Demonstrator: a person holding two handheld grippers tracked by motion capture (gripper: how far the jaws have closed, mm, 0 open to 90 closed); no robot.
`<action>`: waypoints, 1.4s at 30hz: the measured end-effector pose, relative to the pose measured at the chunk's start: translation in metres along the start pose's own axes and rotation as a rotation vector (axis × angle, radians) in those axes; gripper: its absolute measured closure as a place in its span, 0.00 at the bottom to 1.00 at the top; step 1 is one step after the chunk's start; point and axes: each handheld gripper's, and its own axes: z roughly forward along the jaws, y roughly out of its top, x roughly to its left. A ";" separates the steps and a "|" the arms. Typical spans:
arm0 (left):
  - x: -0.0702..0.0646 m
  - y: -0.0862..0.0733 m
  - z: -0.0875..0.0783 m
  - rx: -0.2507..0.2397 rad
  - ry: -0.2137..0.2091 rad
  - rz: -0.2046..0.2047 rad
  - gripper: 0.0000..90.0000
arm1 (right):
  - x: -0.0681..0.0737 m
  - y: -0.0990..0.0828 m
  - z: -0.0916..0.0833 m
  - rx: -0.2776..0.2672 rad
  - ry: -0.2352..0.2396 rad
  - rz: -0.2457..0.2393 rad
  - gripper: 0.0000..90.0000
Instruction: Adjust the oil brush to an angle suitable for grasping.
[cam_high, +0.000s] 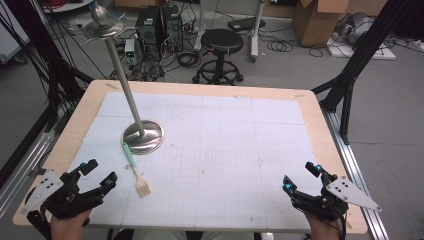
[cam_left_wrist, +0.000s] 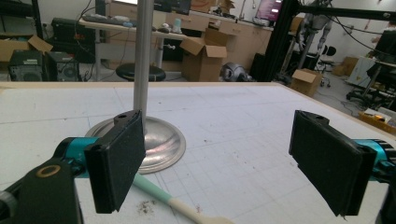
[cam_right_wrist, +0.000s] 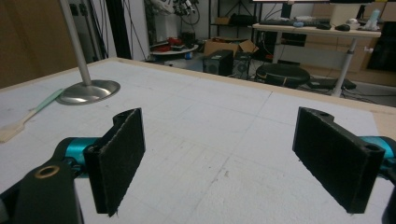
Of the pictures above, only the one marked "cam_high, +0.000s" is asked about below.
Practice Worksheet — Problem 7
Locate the green-handled basting brush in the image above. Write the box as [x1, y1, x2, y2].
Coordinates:
[120, 141, 152, 198]

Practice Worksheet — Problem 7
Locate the black round stool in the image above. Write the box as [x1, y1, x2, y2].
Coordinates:
[191, 28, 245, 86]

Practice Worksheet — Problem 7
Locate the person's right hand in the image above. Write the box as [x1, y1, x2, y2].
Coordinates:
[304, 213, 342, 240]

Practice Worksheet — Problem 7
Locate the dark grey tape piece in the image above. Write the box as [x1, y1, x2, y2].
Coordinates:
[27, 167, 48, 177]

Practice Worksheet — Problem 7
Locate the white grid mat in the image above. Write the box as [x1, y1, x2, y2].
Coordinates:
[64, 91, 324, 232]

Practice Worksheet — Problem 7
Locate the white flat board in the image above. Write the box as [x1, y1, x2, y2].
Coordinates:
[326, 32, 397, 61]

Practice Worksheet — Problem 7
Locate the white stand frame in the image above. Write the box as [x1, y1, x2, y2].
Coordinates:
[193, 0, 266, 64]

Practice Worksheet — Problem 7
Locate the black computer tower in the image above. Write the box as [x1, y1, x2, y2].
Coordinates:
[161, 4, 185, 53]
[135, 6, 165, 53]

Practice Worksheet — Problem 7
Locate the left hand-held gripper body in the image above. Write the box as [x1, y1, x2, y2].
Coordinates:
[21, 168, 106, 240]

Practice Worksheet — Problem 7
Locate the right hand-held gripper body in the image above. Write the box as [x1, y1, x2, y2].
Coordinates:
[290, 174, 383, 222]

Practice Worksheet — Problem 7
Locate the person's left hand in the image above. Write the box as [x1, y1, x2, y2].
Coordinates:
[49, 208, 93, 240]

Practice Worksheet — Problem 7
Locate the white round table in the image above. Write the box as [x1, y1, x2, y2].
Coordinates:
[41, 0, 96, 15]

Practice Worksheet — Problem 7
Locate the black flat device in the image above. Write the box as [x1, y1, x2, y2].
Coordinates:
[227, 16, 267, 33]

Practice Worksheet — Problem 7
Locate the metal utensil stand with hooks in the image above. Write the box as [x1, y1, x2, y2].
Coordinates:
[81, 4, 166, 156]

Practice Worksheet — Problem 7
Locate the small device with green light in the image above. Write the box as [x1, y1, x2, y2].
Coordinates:
[123, 38, 137, 66]

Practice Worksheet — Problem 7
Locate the aluminium rail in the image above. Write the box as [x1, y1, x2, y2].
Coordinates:
[321, 108, 390, 240]
[0, 129, 56, 218]

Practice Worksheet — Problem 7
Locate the black metal frame stand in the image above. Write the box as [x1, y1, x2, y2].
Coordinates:
[311, 0, 416, 145]

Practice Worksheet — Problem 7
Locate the black metal frame with cables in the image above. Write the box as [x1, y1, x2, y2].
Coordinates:
[0, 0, 95, 134]

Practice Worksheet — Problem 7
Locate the white cabinet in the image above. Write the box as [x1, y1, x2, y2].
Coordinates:
[0, 0, 32, 65]

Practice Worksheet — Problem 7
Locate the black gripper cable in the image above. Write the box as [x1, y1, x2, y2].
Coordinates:
[335, 213, 348, 240]

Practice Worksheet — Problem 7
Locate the black coiled cable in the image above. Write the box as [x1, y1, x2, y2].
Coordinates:
[266, 38, 295, 53]
[176, 51, 202, 69]

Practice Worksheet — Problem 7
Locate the brown cardboard box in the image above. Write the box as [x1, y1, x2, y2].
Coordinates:
[292, 0, 351, 48]

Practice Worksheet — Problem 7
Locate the grey bag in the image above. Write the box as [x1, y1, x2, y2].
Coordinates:
[334, 11, 376, 46]

